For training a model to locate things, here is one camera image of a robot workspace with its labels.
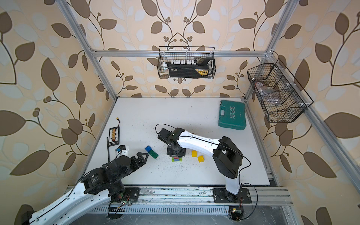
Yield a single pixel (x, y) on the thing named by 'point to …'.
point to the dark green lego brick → (153, 154)
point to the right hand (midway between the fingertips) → (174, 155)
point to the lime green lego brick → (173, 159)
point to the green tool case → (232, 115)
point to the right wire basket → (281, 98)
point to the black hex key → (108, 150)
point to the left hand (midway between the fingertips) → (144, 158)
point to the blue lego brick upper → (148, 148)
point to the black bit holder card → (114, 136)
